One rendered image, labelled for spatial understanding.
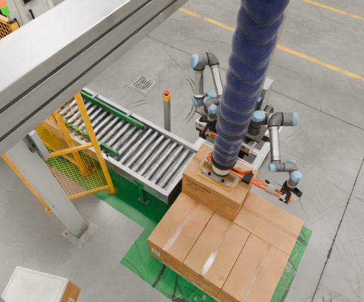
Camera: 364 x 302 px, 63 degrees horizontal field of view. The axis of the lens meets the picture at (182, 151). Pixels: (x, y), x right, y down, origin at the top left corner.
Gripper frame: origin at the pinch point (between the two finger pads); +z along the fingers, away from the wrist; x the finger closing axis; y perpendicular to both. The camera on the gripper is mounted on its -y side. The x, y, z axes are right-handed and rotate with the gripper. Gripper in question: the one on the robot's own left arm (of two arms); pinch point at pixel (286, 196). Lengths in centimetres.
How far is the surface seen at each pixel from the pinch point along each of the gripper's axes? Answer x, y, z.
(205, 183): 19, 67, 13
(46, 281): 154, 123, 5
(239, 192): 9.7, 36.2, 12.9
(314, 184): -104, -33, 108
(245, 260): 48, 4, 53
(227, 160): 9, 55, -23
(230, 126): 11, 58, -67
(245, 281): 64, -4, 53
